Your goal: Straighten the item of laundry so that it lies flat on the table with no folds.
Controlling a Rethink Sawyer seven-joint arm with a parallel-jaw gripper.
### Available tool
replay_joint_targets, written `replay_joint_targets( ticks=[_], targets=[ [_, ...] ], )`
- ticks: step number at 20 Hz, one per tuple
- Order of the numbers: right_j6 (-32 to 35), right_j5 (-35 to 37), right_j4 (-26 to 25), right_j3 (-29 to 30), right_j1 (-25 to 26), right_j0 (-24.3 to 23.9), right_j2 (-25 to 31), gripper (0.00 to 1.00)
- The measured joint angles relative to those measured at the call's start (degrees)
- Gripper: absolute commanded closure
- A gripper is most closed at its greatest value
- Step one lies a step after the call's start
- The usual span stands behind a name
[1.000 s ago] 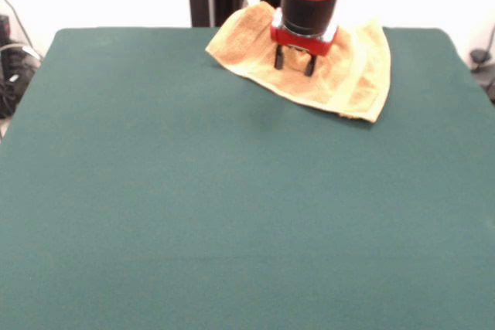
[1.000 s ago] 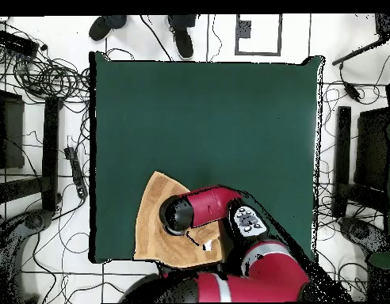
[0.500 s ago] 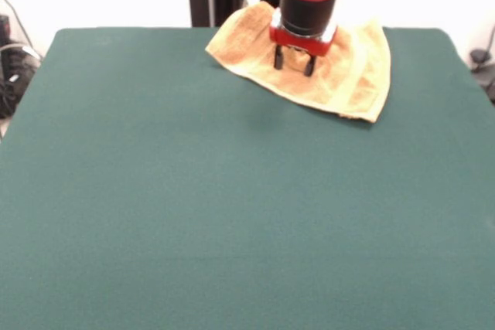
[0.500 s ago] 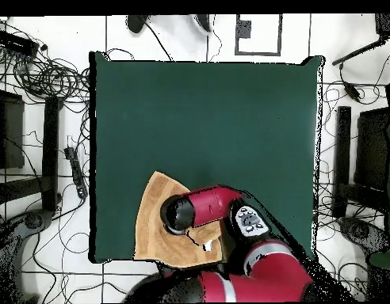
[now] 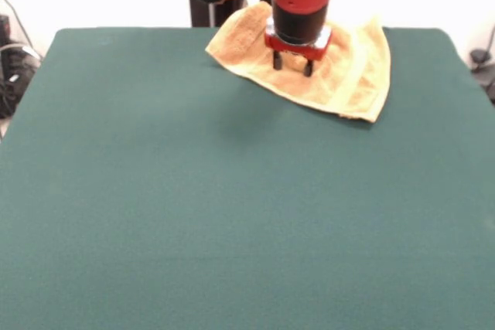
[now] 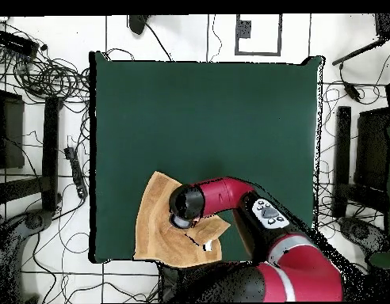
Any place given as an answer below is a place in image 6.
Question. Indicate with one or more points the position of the tan terry towel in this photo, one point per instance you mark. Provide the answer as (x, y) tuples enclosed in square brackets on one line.
[(157, 228)]

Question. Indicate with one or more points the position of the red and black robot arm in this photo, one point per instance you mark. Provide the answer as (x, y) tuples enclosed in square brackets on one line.
[(223, 196)]

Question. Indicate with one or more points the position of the dark green table cloth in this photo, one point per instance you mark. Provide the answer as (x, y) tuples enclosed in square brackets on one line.
[(198, 110)]

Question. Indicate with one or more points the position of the black power strip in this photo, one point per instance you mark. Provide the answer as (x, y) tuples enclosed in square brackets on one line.
[(76, 172)]

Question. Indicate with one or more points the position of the grey office chair base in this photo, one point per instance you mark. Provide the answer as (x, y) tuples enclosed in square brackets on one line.
[(363, 234), (30, 221)]

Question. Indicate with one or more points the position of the black power adapter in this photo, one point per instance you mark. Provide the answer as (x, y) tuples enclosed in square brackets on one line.
[(352, 91)]

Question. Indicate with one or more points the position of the black tripod leg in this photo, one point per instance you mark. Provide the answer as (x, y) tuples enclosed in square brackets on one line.
[(360, 52)]

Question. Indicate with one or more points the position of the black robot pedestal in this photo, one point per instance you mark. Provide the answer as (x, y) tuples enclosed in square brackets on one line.
[(168, 281)]

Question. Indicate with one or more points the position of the black stand frame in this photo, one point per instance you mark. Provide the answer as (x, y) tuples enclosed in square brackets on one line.
[(50, 152), (342, 152)]

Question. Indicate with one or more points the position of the grey square floor frame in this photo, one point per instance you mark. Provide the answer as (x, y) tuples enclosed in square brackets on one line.
[(280, 34)]

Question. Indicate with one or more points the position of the black network switch box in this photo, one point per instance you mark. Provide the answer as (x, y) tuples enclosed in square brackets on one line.
[(17, 42)]

